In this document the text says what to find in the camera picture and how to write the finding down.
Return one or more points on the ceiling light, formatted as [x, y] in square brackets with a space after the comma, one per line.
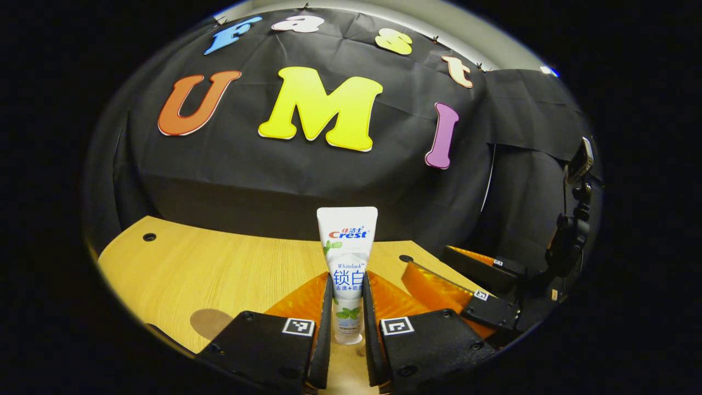
[549, 71]

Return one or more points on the wooden desktop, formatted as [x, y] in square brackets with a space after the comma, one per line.
[230, 263]

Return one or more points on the brown round coaster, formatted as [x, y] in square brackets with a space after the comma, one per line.
[208, 325]

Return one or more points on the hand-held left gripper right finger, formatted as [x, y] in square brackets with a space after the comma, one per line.
[433, 345]

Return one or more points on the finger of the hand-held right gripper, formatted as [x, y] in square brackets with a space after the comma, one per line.
[439, 291]
[482, 262]

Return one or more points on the black backdrop cloth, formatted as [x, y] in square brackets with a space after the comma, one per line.
[307, 175]

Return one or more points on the white toothpaste tube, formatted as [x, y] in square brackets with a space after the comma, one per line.
[347, 258]

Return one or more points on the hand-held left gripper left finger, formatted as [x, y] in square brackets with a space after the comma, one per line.
[258, 351]

